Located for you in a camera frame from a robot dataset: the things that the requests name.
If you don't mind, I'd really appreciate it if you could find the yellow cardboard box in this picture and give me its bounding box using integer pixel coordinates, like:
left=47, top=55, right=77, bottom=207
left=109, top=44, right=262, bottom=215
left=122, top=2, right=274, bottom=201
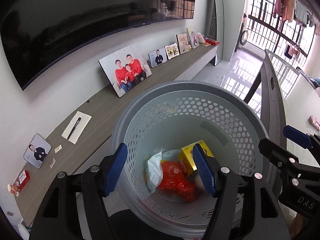
left=178, top=140, right=213, bottom=177

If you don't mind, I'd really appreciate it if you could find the red plastic bag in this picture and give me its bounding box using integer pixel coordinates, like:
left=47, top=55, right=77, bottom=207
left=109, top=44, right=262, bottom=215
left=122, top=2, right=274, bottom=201
left=157, top=161, right=200, bottom=203

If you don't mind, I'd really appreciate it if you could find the light blue snack packet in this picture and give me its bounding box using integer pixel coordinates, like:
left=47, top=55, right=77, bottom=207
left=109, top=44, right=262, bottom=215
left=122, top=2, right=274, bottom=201
left=146, top=151, right=163, bottom=193

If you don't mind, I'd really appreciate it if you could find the grey perforated trash basket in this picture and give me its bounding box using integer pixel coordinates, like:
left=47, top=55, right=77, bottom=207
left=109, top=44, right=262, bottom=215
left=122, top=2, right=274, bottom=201
left=111, top=81, right=275, bottom=238

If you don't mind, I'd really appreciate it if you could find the person's right hand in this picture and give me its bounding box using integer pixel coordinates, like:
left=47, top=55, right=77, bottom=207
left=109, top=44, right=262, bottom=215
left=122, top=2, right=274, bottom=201
left=289, top=213, right=304, bottom=239

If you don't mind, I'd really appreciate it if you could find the pink snack wrapper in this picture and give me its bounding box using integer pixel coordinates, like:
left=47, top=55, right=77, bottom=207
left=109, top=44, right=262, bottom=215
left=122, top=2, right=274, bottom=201
left=309, top=115, right=320, bottom=131

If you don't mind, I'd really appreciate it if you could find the red white small box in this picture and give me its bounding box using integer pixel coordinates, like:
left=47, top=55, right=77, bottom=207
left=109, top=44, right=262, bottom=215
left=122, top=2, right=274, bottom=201
left=8, top=170, right=30, bottom=197

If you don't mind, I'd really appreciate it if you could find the rounded man portrait coaster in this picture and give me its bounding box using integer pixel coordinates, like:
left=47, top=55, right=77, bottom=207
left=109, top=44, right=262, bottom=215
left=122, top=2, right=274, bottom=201
left=23, top=134, right=52, bottom=169

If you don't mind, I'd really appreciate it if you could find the black pen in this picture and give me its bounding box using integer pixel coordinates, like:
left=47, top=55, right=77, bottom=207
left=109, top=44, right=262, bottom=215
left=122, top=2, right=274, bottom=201
left=67, top=117, right=81, bottom=140

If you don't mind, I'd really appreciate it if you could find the white notepad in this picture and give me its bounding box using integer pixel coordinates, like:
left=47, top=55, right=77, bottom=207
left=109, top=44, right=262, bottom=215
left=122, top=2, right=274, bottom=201
left=62, top=111, right=92, bottom=144

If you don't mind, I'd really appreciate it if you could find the bicycle on balcony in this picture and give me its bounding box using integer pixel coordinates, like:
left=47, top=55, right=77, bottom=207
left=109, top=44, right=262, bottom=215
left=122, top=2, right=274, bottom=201
left=235, top=13, right=248, bottom=52

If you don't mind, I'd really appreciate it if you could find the black window grille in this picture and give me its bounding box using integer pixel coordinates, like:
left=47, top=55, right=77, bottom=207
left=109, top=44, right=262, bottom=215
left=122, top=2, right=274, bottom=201
left=245, top=0, right=316, bottom=68

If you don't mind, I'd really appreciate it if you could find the hanging laundry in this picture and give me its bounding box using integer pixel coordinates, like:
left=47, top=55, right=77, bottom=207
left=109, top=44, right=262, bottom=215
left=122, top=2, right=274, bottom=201
left=273, top=0, right=319, bottom=36

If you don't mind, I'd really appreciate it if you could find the red packet on cabinet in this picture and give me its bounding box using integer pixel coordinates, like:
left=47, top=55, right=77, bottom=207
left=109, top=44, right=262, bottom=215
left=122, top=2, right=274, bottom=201
left=202, top=38, right=220, bottom=46

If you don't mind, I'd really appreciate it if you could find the pink plush toy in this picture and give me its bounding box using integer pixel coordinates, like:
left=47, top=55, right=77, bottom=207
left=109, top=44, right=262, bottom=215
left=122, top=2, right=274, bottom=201
left=196, top=33, right=206, bottom=44

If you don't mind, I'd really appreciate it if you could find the leaning floor mirror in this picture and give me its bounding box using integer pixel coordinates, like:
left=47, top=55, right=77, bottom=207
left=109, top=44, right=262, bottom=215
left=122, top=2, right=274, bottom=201
left=210, top=0, right=225, bottom=66

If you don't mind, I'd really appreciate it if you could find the large black television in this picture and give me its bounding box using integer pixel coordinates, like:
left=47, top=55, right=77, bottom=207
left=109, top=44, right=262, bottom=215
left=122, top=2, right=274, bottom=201
left=1, top=0, right=195, bottom=89

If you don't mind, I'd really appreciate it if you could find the large family photo frame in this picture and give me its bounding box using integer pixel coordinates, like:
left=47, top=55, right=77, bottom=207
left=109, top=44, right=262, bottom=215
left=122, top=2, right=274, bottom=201
left=99, top=44, right=152, bottom=97

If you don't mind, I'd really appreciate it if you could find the child photo frame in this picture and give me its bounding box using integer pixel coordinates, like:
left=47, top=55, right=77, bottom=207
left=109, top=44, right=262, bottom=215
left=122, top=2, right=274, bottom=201
left=187, top=27, right=199, bottom=49

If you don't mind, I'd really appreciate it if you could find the baby photo frame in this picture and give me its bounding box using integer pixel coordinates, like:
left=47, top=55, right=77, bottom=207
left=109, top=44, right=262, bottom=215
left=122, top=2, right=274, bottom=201
left=176, top=33, right=190, bottom=54

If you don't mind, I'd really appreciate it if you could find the scalloped yellow photo frame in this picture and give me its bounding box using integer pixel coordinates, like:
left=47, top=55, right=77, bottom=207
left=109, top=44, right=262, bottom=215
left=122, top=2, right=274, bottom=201
left=164, top=43, right=180, bottom=60

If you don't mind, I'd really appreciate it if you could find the man portrait photo frame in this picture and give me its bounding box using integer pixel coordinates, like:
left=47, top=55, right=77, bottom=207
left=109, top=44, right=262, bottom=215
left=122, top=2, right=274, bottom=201
left=149, top=47, right=168, bottom=68

